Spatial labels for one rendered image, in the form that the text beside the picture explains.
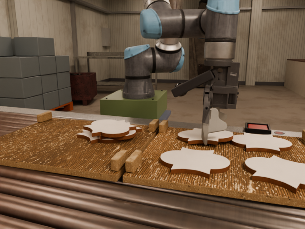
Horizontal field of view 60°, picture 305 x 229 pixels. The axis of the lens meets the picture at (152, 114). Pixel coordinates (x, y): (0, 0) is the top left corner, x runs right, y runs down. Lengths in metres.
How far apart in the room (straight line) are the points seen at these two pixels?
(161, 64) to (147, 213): 0.84
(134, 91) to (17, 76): 3.31
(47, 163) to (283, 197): 0.46
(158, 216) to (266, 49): 9.35
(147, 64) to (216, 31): 0.56
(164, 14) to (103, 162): 0.40
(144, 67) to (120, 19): 8.98
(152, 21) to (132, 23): 9.28
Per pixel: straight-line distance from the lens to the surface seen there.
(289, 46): 9.83
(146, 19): 0.71
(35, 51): 4.70
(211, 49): 0.66
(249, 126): 0.93
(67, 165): 0.59
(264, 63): 9.69
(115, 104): 1.19
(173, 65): 1.20
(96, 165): 0.58
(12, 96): 4.48
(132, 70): 1.17
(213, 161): 0.57
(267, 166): 0.59
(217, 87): 0.67
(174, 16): 0.73
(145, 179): 0.52
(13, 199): 0.54
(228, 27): 0.67
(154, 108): 1.14
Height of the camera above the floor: 1.17
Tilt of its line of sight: 14 degrees down
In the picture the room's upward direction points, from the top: straight up
